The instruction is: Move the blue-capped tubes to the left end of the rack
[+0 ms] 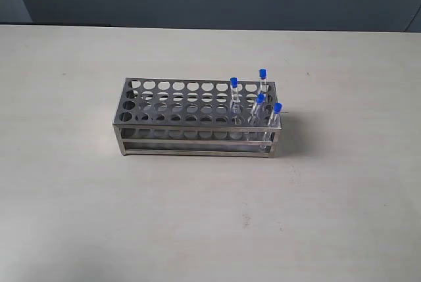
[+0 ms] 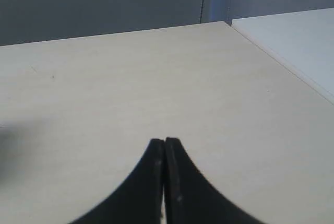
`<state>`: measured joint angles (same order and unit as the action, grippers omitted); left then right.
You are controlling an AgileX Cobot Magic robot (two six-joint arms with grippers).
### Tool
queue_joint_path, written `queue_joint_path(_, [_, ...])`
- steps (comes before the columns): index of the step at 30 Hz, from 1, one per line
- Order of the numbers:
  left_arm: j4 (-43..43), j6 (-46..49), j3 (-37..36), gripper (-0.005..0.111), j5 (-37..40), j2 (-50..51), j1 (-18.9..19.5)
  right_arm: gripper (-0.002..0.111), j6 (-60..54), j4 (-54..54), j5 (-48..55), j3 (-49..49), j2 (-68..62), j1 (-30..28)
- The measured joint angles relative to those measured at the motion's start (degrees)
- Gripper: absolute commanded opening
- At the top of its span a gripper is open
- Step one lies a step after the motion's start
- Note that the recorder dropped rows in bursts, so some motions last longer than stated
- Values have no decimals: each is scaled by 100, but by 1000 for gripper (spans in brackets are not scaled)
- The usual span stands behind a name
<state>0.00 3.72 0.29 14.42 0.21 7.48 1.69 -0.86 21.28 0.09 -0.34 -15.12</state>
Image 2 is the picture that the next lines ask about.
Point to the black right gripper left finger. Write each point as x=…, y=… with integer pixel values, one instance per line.
x=138, y=199

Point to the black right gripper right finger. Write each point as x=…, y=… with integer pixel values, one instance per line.
x=189, y=196

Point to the white side table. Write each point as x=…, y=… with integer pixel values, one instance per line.
x=301, y=41

